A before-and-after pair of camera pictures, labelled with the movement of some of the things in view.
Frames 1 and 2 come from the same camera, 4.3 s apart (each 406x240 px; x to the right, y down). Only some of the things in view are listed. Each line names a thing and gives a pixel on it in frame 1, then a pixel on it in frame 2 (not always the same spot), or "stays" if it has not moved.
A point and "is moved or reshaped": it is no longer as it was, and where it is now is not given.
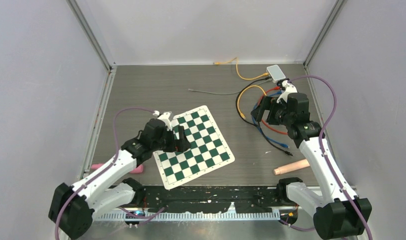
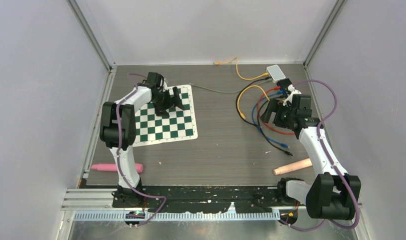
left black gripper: [179, 145] to [161, 110]
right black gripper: [270, 103] stays
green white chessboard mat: [208, 150] is moved or reshaped
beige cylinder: [294, 166] stays
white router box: [275, 73] stays
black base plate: [246, 199] stays
